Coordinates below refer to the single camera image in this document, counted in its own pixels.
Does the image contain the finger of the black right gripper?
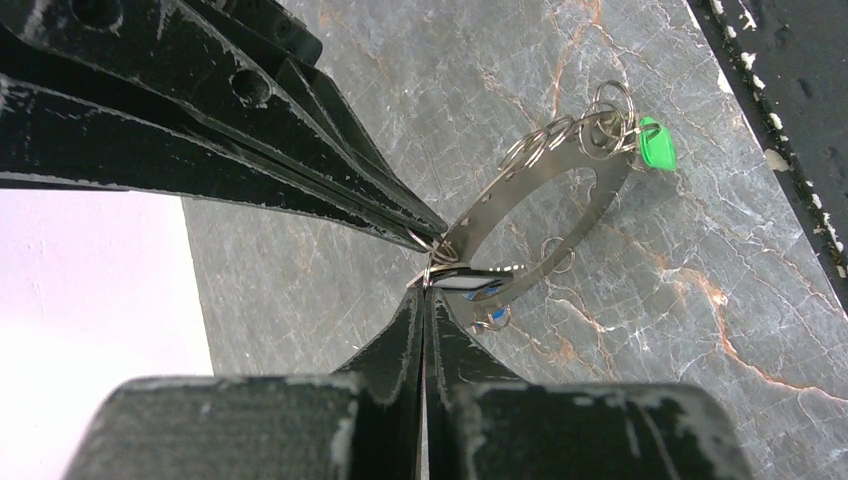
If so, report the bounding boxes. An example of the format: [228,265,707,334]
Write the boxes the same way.
[1,75,424,251]
[1,1,447,240]

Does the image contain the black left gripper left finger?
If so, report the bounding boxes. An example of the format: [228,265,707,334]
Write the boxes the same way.
[66,288,424,479]

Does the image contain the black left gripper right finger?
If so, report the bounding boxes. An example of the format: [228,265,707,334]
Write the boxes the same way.
[423,289,752,479]

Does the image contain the key with black tag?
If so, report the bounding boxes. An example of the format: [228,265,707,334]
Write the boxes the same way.
[406,263,526,292]

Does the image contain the blue key tag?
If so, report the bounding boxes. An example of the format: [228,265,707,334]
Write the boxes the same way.
[464,286,513,334]

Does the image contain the green key tag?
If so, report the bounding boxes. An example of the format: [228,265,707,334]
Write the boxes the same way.
[637,117,677,171]

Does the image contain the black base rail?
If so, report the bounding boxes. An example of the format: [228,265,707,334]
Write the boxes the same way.
[687,1,847,304]

